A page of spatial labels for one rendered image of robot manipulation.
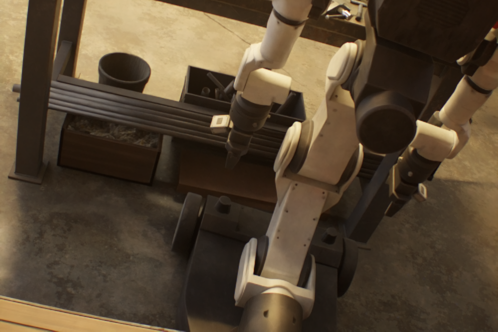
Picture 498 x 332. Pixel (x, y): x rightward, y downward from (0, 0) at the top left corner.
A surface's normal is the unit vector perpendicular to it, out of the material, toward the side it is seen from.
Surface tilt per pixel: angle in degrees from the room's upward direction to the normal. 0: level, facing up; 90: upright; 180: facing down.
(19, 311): 0
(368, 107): 58
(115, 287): 0
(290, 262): 46
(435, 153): 101
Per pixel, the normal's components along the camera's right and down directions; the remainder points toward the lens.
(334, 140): -0.17, 0.72
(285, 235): 0.04, 0.14
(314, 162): -0.10, 0.54
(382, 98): -0.26, -0.79
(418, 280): 0.29, -0.75
